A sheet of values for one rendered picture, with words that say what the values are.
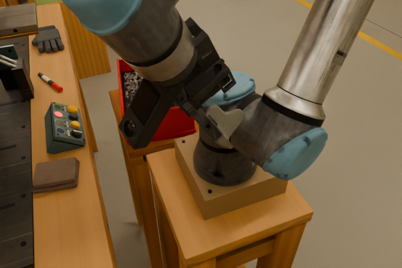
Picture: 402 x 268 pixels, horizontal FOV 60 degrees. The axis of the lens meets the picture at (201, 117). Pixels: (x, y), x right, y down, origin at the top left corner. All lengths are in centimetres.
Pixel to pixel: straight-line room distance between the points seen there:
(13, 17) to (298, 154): 85
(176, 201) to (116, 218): 106
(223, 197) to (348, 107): 200
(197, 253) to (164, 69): 50
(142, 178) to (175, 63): 81
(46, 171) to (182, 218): 33
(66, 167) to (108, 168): 126
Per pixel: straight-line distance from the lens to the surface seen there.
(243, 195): 81
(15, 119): 111
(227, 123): 50
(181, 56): 36
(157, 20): 31
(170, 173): 91
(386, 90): 299
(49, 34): 148
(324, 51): 59
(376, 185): 220
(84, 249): 76
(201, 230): 81
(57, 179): 85
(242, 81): 68
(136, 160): 107
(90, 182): 86
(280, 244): 94
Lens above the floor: 154
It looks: 40 degrees down
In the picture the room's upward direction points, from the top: straight up
